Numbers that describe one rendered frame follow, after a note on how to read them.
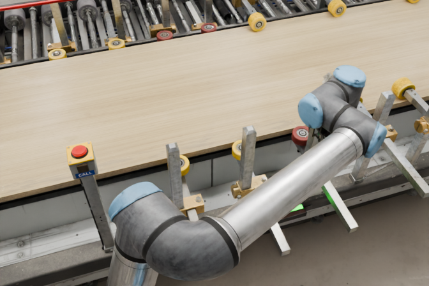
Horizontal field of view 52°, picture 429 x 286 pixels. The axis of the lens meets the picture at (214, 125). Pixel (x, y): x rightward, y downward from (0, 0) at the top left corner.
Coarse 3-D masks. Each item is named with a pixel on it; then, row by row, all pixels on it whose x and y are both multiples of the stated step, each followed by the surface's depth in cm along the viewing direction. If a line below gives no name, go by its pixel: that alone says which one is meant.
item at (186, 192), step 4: (184, 180) 162; (184, 184) 161; (184, 188) 160; (184, 192) 158; (188, 192) 158; (184, 196) 157; (188, 196) 157; (188, 212) 152; (192, 212) 152; (188, 216) 152; (192, 216) 151; (196, 216) 151; (192, 220) 150; (196, 220) 150; (208, 280) 138
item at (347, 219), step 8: (296, 144) 174; (304, 152) 169; (328, 184) 158; (328, 192) 156; (336, 192) 156; (336, 200) 153; (336, 208) 152; (344, 208) 151; (344, 216) 149; (344, 224) 149; (352, 224) 146
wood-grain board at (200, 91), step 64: (64, 64) 200; (128, 64) 200; (192, 64) 200; (256, 64) 201; (320, 64) 201; (384, 64) 201; (0, 128) 171; (64, 128) 171; (128, 128) 172; (192, 128) 172; (256, 128) 172; (0, 192) 150
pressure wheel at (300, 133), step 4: (296, 128) 171; (300, 128) 171; (304, 128) 171; (292, 132) 170; (296, 132) 170; (300, 132) 170; (304, 132) 169; (308, 132) 170; (292, 136) 170; (296, 136) 168; (300, 136) 169; (304, 136) 169; (292, 140) 171; (296, 140) 169; (300, 140) 167; (304, 140) 167; (300, 144) 169; (304, 144) 169
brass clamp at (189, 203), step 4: (192, 196) 156; (196, 196) 156; (200, 196) 156; (184, 200) 155; (188, 200) 155; (192, 200) 155; (184, 204) 153; (188, 204) 154; (192, 204) 154; (196, 204) 154; (200, 204) 154; (184, 208) 152; (188, 208) 152; (192, 208) 153; (196, 208) 154; (200, 208) 155; (184, 212) 153; (196, 212) 155; (200, 212) 156
